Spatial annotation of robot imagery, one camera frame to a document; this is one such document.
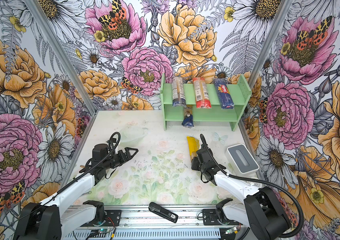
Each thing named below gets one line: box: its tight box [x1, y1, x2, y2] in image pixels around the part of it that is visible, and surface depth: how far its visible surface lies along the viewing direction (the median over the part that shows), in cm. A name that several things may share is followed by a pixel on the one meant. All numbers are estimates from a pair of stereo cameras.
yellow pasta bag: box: [186, 136, 200, 162], surface depth 102 cm
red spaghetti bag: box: [192, 77, 212, 109], surface depth 89 cm
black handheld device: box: [148, 202, 179, 223], surface depth 74 cm
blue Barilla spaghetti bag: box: [213, 78, 235, 110], surface depth 88 cm
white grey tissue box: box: [224, 144, 260, 178], surface depth 91 cm
